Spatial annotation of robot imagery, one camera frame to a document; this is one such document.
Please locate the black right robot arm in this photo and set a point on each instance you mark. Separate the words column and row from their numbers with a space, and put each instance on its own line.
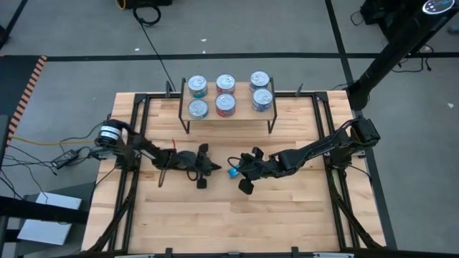
column 322, row 147

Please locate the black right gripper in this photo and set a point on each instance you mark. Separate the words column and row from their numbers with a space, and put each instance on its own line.
column 258, row 170

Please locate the black floor equipment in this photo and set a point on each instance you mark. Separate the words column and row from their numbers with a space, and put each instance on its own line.
column 150, row 3

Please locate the black beam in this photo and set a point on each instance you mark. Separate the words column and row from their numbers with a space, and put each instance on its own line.
column 36, row 209

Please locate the wooden shelf with black legs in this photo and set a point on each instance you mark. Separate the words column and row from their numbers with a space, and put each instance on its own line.
column 244, row 114

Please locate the black metal table frame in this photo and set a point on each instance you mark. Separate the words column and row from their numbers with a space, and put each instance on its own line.
column 321, row 96

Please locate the black power brick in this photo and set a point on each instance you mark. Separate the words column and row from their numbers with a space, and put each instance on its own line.
column 65, row 158

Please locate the orange black striped tape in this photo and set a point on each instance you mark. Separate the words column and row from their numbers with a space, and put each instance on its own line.
column 27, row 95

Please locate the black equipment base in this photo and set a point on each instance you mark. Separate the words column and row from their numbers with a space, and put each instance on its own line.
column 376, row 10

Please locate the black tower fan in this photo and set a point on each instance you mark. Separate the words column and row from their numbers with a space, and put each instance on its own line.
column 394, row 50

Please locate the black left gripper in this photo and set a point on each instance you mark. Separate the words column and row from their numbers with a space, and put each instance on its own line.
column 193, row 163

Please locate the white flat box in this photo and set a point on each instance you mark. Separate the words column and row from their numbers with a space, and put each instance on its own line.
column 50, row 222

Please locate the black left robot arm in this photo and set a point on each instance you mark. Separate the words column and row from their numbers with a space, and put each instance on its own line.
column 143, row 150

